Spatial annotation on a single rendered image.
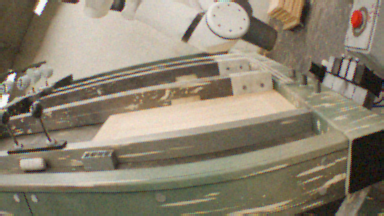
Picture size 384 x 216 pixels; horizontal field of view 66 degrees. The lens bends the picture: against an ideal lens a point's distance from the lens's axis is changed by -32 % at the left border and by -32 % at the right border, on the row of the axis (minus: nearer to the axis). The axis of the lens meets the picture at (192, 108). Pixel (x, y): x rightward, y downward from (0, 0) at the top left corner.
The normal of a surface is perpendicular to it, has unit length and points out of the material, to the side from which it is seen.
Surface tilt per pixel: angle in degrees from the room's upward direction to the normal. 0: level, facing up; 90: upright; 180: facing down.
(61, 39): 90
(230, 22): 90
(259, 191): 90
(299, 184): 90
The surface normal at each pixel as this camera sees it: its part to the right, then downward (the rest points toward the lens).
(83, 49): 0.09, 0.01
